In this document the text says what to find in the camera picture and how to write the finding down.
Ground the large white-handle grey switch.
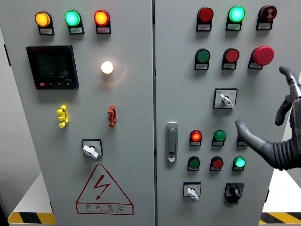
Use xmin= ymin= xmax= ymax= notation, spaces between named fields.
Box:
xmin=213 ymin=88 xmax=238 ymax=110

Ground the small green lit lamp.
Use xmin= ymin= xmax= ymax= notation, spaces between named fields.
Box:
xmin=232 ymin=156 xmax=246 ymax=172

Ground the small dark green lamp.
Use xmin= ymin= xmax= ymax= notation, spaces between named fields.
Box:
xmin=211 ymin=130 xmax=227 ymax=147

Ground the small red push button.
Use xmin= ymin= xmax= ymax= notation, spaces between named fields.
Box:
xmin=209 ymin=156 xmax=224 ymax=171

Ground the black yellow striped tape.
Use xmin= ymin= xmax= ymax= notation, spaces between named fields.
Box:
xmin=258 ymin=212 xmax=301 ymax=225
xmin=8 ymin=212 xmax=57 ymax=225

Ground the small red lit lamp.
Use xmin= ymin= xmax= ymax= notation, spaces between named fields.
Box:
xmin=189 ymin=129 xmax=203 ymax=147

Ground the small green push button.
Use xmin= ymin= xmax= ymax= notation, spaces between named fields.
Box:
xmin=187 ymin=156 xmax=201 ymax=171

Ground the large red stop button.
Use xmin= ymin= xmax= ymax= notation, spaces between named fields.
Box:
xmin=247 ymin=45 xmax=275 ymax=70

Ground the silver door lock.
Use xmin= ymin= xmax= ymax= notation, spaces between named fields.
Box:
xmin=165 ymin=121 xmax=179 ymax=163

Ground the large red push button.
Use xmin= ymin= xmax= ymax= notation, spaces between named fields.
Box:
xmin=221 ymin=48 xmax=240 ymax=70

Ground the large green push button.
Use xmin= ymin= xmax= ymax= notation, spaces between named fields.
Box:
xmin=194 ymin=48 xmax=211 ymax=71

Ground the dark red buzzer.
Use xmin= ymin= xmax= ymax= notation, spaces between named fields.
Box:
xmin=256 ymin=5 xmax=277 ymax=31

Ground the large green lit lamp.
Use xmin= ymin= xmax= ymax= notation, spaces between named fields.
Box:
xmin=64 ymin=10 xmax=85 ymax=35
xmin=225 ymin=6 xmax=246 ymax=31

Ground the large red unlit lamp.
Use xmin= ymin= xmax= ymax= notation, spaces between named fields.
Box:
xmin=196 ymin=7 xmax=214 ymax=32

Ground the red warning triangle sign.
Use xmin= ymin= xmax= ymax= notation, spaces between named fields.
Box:
xmin=75 ymin=163 xmax=135 ymax=216

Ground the white lit lamp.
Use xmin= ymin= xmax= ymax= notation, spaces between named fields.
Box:
xmin=101 ymin=61 xmax=114 ymax=75

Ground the large orange-red lit lamp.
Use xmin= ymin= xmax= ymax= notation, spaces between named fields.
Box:
xmin=94 ymin=9 xmax=111 ymax=35

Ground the black display meter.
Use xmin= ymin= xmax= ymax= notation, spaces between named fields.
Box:
xmin=26 ymin=45 xmax=79 ymax=90

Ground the large yellow lit lamp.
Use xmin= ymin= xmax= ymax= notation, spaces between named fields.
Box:
xmin=34 ymin=11 xmax=55 ymax=36

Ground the black-handle turn switch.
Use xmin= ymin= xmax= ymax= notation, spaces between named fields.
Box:
xmin=224 ymin=182 xmax=245 ymax=205

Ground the small white-handle grey switch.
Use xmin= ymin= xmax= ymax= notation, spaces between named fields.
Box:
xmin=183 ymin=182 xmax=202 ymax=201

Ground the small red handle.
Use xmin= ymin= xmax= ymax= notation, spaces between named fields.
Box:
xmin=107 ymin=105 xmax=117 ymax=128

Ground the white-handle switch on black plate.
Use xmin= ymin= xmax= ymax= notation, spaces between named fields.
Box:
xmin=81 ymin=138 xmax=103 ymax=160

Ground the small yellow handle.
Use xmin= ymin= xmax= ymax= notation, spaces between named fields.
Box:
xmin=56 ymin=105 xmax=70 ymax=128

